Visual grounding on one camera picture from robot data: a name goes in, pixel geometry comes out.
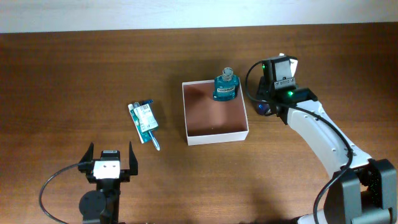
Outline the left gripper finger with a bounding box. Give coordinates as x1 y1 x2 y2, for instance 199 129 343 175
129 142 138 175
80 142 94 163

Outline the clear spray bottle blue liquid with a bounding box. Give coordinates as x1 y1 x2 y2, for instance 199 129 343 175
255 103 272 116

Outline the blue white toothbrush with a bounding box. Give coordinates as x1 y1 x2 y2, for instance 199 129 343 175
133 102 160 151

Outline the teal mouthwash bottle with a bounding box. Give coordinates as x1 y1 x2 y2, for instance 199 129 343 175
213 67 240 101

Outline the green white floss packet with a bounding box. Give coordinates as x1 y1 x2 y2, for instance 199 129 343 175
133 104 159 133

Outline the blue disposable razor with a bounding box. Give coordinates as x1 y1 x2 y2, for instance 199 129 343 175
141 100 153 105

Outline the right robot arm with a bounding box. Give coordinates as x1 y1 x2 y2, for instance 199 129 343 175
256 54 397 224

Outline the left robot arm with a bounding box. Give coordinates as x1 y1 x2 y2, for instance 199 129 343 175
78 143 138 224

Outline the white teal toothpaste tube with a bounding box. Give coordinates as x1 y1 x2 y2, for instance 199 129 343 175
127 104 151 144

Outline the white cardboard box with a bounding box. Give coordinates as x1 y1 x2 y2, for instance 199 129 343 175
182 80 249 146

